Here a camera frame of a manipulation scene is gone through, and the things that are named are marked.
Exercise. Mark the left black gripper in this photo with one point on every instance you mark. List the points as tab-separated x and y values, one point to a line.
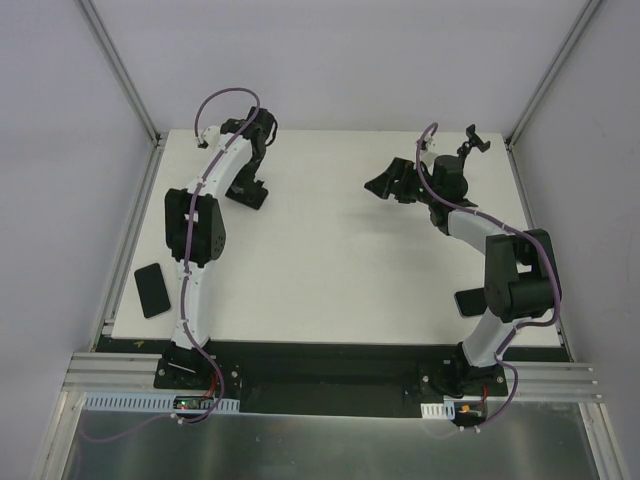
248	191

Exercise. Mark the left aluminium frame post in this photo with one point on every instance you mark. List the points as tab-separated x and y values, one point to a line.
118	69

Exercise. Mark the right white slotted cable duct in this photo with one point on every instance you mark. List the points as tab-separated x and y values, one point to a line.
438	411

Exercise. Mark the white slotted cable duct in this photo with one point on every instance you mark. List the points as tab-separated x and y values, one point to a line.
438	411
158	403

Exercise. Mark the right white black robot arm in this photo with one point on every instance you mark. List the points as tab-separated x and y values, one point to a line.
520	282

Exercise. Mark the black round-base clamp phone stand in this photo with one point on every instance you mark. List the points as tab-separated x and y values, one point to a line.
473	141

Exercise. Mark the left white slotted cable duct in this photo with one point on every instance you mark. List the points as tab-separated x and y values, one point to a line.
158	403

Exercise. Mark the right aluminium frame post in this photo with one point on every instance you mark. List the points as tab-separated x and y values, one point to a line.
576	32

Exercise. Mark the front aluminium rail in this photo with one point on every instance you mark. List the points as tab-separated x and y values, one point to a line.
120	372

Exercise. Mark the black smartphone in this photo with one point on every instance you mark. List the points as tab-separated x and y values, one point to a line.
152	291
470	303

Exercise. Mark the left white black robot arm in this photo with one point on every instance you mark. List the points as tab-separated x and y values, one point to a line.
195	234

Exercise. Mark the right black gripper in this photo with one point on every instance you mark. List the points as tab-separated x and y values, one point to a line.
400	180

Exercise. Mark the black folding phone stand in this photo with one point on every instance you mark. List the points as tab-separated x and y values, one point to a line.
245	189

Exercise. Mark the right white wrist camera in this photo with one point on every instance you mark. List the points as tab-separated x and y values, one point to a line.
427	152

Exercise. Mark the aluminium frame post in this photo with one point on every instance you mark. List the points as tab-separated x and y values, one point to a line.
576	32
118	69

